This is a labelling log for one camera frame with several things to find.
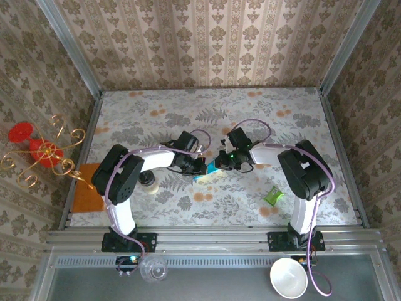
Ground blue square paper sheet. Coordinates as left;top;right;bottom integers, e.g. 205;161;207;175
191;158;220;185

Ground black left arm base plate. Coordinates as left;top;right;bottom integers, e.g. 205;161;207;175
101;232;158;253

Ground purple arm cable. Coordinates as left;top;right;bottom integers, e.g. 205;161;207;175
105;129;211;273
233;119;336;297

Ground grey metal tray with vents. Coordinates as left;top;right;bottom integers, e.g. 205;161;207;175
31;247;401;301

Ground orange flat card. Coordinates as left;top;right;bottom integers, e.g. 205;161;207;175
71;162;106;214

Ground small jar with black lid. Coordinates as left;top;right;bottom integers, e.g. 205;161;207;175
139;171;160;195

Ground red and gold wire ornament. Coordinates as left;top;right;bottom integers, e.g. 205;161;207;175
0;113;95;191

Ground small circuit board with LED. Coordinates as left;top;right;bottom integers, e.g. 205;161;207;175
115;255;142;277

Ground slanted aluminium corner post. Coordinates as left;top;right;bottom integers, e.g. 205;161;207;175
36;0;104;98
319;0;382;95

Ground small circuit board with connector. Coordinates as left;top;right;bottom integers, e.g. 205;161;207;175
291;255;318;269

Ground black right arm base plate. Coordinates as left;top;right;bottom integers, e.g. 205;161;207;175
267;231;326;253

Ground white bowl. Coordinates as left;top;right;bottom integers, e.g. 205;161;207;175
269;257;308;299

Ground green snack packet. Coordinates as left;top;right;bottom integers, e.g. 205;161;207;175
262;186;285;207

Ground long aluminium frame rail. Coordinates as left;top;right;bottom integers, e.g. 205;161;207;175
45;226;385;251

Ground aluminium table side rail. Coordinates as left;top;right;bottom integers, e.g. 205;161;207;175
58;92;104;231
318;89;370;229

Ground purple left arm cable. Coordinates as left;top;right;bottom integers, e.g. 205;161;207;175
105;129;211;273

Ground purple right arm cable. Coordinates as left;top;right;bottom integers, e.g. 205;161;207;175
233;119;336;297

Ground clear plastic cup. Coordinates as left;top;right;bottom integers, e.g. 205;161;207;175
139;254;170;283

